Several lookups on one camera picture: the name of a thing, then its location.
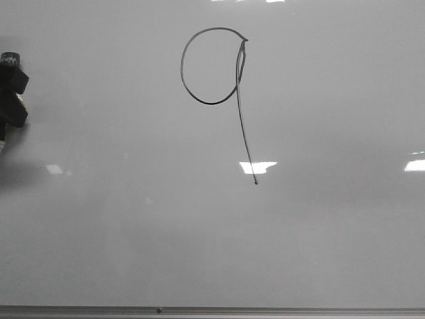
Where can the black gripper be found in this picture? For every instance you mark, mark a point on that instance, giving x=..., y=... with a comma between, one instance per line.
x=13, y=84

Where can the white whiteboard marker black tip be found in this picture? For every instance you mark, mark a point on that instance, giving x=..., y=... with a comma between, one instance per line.
x=2, y=135

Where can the white glossy whiteboard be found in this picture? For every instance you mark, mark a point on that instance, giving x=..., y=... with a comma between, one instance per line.
x=215, y=153

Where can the grey aluminium whiteboard frame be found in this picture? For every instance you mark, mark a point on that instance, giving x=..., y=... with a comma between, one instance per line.
x=202, y=312

